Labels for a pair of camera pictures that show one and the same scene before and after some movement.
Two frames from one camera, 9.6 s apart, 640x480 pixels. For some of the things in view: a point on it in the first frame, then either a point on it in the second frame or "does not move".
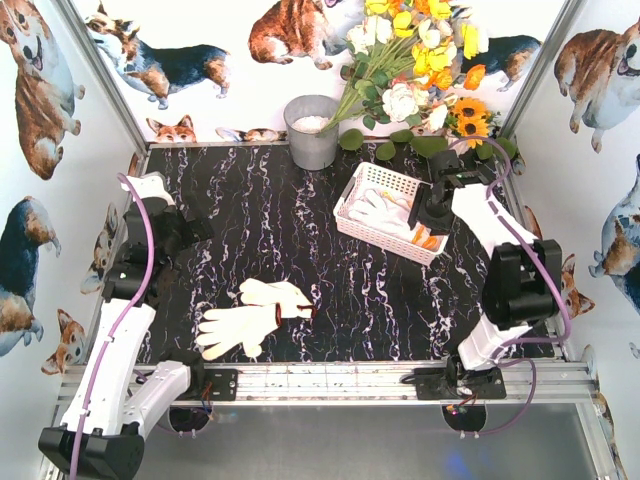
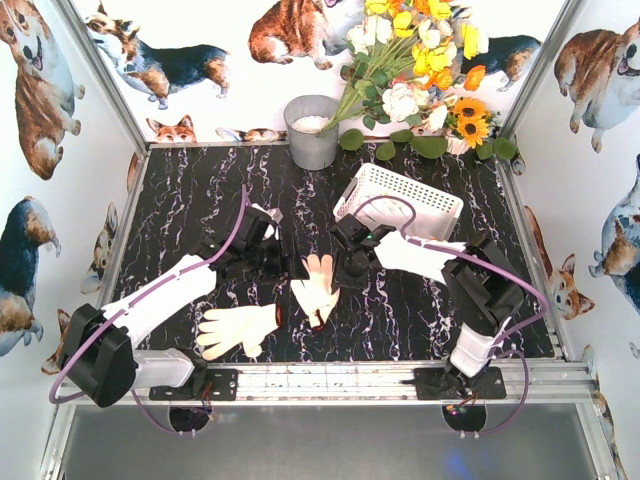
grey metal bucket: x=309 y=148 does not move
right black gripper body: x=431 y=215 to x=344 y=270
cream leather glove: x=260 y=293 to x=314 y=291
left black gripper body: x=190 y=230 to x=291 y=255
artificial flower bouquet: x=409 y=56 does not move
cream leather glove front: x=240 y=327 does not move
